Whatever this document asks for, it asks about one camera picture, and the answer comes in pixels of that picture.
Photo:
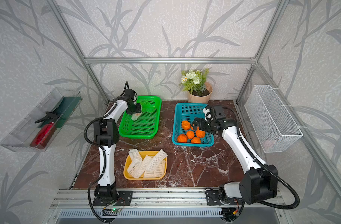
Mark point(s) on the clear plastic wall bin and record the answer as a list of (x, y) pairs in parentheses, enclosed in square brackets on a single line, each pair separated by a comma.
[(38, 129)]

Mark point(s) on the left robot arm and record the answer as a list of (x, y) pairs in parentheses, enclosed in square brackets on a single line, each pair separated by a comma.
[(103, 133)]

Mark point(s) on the red black spray bottle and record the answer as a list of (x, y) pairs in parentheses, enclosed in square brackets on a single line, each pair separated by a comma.
[(47, 131)]

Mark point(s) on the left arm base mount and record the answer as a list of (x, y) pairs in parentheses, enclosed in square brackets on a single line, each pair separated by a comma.
[(122, 198)]

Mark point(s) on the yellow plastic tray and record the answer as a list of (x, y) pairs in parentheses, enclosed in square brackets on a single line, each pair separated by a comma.
[(143, 155)]

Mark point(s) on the aluminium front rail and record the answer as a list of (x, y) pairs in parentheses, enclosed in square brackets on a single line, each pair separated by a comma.
[(142, 198)]

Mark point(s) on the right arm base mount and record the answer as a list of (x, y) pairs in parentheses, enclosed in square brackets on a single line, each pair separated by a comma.
[(213, 197)]

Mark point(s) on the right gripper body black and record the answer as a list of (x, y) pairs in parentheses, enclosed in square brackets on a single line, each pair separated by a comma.
[(206, 125)]

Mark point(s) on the white wire mesh basket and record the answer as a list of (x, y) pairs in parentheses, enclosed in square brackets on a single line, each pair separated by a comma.
[(273, 124)]

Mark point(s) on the potted white flower plant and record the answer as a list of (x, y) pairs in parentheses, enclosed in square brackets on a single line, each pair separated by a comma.
[(194, 82)]

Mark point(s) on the white foam net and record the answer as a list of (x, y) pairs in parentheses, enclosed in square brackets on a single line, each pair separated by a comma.
[(149, 175), (156, 160), (136, 161), (141, 169), (159, 171)]

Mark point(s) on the green plastic basket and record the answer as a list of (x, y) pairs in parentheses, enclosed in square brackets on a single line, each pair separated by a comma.
[(146, 126)]

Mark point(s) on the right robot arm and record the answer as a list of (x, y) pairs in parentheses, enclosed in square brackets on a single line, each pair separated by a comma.
[(260, 181)]

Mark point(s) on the teal plastic basket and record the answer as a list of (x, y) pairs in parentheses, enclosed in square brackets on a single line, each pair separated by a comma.
[(188, 112)]

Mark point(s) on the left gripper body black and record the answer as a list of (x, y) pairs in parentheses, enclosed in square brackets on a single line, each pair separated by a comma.
[(135, 108)]

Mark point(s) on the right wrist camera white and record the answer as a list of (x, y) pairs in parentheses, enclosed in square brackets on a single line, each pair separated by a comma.
[(207, 112)]

